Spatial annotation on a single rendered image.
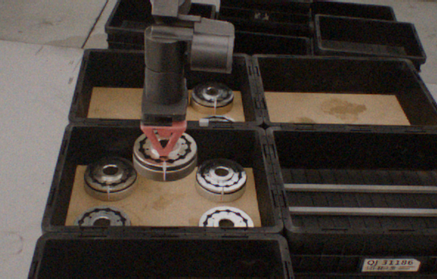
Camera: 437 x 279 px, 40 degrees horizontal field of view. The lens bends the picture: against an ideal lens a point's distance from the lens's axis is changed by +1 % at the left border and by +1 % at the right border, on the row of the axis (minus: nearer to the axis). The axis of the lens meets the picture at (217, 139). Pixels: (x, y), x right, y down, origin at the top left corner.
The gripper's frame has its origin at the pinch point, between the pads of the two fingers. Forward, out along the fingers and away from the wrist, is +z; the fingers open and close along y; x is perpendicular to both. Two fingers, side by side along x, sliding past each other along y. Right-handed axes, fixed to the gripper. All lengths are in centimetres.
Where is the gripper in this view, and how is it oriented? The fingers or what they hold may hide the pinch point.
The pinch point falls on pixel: (164, 142)
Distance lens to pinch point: 96.3
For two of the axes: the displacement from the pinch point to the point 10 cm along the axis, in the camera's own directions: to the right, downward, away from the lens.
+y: -0.4, -6.1, 7.9
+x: -10.0, -0.2, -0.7
